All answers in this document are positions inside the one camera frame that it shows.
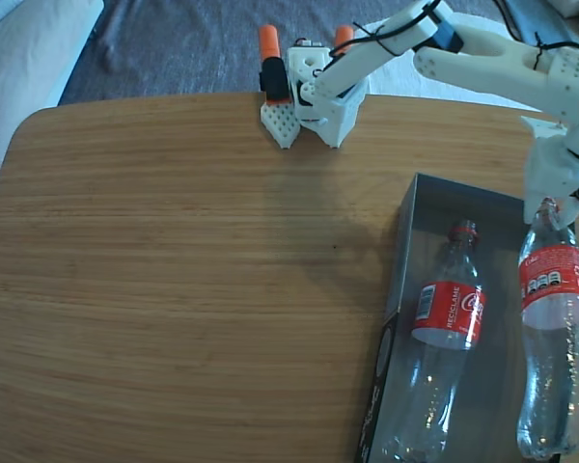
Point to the white rug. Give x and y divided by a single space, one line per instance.
391 77

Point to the grey cardboard box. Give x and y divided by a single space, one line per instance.
502 313

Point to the clear bottle Coca-Cola script label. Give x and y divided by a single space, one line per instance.
444 313

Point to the blue cloth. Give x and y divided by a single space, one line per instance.
550 24

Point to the flat white camera mount plate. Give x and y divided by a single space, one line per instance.
543 126

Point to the white sofa cushion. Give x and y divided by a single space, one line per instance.
19 58

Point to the clear bottle red printed label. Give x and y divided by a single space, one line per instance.
555 289

